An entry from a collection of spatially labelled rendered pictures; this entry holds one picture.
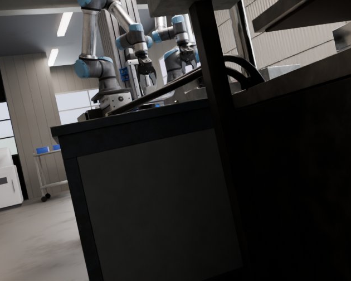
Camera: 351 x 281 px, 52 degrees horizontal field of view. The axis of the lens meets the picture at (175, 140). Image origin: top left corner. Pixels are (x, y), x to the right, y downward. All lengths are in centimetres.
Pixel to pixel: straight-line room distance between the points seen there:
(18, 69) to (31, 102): 75
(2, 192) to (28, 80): 266
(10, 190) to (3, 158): 62
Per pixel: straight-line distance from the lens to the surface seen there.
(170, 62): 260
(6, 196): 747
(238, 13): 148
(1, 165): 753
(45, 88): 875
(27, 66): 885
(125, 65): 265
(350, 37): 162
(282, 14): 132
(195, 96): 165
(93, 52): 235
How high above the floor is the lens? 67
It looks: 1 degrees down
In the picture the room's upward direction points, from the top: 12 degrees counter-clockwise
